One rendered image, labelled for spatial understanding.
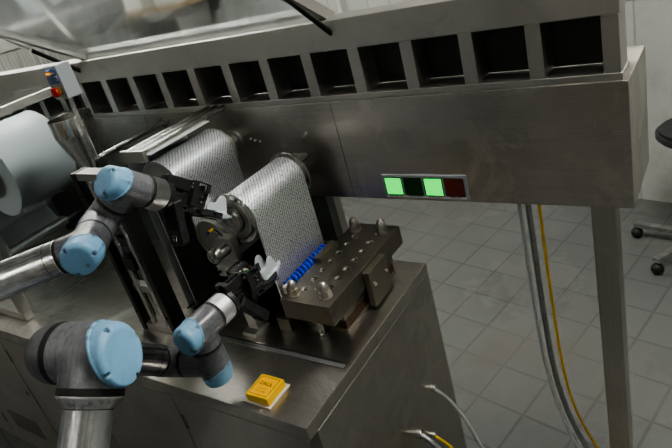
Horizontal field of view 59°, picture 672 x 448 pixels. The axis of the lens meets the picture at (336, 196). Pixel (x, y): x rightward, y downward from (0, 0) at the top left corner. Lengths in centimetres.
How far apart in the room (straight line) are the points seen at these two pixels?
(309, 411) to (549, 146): 82
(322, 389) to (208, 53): 103
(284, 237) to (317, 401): 45
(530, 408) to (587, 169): 135
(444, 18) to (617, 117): 43
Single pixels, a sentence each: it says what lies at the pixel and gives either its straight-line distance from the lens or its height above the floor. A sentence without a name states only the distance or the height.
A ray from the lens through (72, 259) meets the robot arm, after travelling 125.
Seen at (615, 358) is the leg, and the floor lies 54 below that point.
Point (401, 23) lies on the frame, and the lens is 147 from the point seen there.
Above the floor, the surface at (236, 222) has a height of 125.
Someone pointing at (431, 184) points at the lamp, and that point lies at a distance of 159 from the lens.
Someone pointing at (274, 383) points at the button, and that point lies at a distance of 151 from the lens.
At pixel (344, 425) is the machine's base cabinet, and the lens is 154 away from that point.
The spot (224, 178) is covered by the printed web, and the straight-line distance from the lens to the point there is 180.
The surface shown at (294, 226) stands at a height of 115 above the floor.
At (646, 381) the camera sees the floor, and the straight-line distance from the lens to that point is 270.
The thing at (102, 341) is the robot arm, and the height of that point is 133.
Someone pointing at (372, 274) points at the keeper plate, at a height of 101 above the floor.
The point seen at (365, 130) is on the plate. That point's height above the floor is 135.
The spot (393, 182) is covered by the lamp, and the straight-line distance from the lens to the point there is 164.
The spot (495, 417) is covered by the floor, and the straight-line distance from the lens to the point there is 256.
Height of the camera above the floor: 187
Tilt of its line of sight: 24 degrees down
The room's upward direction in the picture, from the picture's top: 16 degrees counter-clockwise
